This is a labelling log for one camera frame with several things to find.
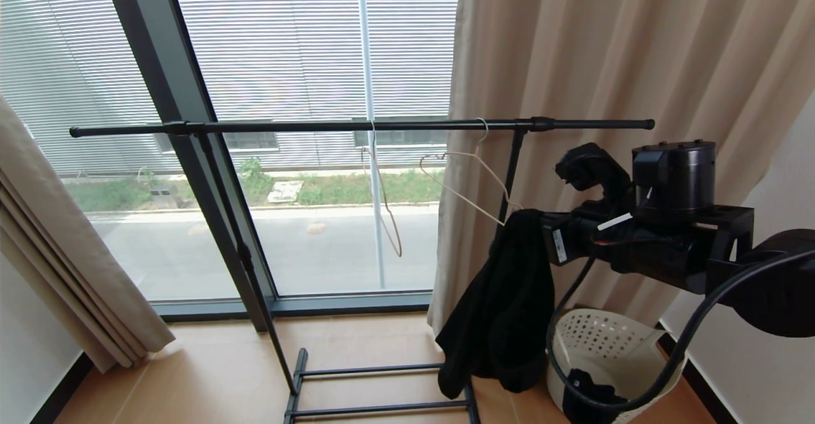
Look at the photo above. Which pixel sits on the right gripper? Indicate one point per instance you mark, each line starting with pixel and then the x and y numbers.
pixel 656 255

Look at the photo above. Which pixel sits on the black garment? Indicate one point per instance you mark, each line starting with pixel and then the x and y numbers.
pixel 592 382

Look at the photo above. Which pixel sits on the pink clothes hanger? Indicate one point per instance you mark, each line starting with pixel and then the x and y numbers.
pixel 386 209
pixel 460 195

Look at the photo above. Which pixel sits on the white laundry basket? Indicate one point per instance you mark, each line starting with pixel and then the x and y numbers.
pixel 605 335

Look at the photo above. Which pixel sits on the black clothes rack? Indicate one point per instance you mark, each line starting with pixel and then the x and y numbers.
pixel 286 126

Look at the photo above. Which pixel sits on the beige curtain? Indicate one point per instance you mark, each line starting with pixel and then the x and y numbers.
pixel 605 42
pixel 63 265

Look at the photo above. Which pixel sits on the window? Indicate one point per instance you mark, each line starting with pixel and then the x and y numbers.
pixel 159 61

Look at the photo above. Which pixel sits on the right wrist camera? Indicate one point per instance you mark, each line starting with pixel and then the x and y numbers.
pixel 589 166

